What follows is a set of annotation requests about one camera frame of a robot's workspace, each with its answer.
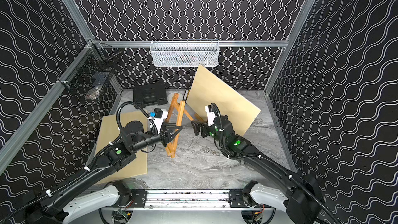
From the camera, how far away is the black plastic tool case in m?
1.09

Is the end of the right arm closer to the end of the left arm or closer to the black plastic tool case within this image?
the end of the left arm

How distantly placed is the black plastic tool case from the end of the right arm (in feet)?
1.73

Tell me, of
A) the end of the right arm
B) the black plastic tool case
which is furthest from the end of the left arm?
the black plastic tool case

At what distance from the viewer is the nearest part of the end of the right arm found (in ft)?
1.81
